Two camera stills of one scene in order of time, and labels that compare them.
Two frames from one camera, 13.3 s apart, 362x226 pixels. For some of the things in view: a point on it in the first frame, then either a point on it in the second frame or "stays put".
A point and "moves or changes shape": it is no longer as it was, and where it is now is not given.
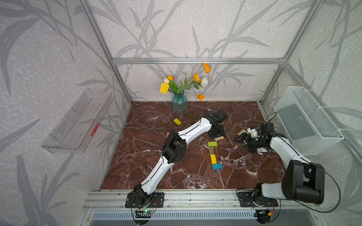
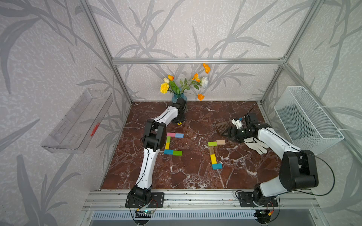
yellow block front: x=213 y=159 stays put
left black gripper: x=222 y=133 -> x=183 y=119
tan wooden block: x=211 y=150 stays put
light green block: x=212 y=143 stays put
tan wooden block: x=219 y=138 moves or changes shape
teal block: x=217 y=166 stays put
